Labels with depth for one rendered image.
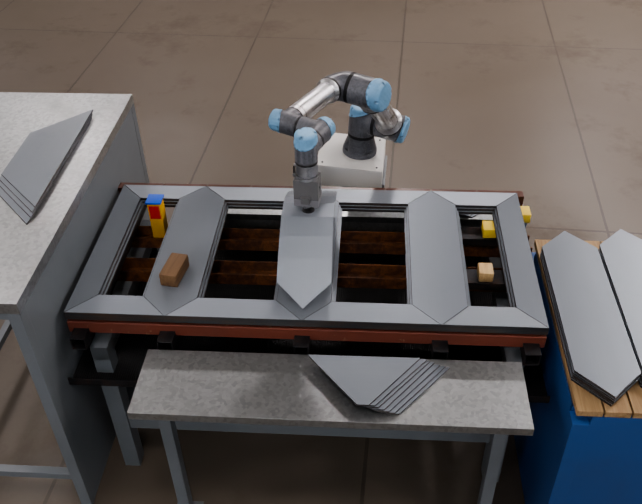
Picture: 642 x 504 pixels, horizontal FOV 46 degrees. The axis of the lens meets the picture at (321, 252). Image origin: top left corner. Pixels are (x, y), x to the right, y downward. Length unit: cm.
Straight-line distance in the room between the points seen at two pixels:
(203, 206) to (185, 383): 81
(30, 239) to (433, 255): 135
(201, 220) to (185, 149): 213
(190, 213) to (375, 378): 103
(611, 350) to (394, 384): 66
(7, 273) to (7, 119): 101
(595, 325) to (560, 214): 198
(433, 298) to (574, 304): 45
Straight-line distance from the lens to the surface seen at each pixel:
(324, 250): 248
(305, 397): 232
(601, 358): 241
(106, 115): 321
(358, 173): 324
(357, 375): 232
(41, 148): 302
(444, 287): 254
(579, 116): 544
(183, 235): 280
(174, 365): 246
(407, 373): 234
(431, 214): 286
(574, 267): 271
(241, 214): 315
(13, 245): 259
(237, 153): 486
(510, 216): 290
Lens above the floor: 253
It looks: 39 degrees down
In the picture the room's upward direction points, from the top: 1 degrees counter-clockwise
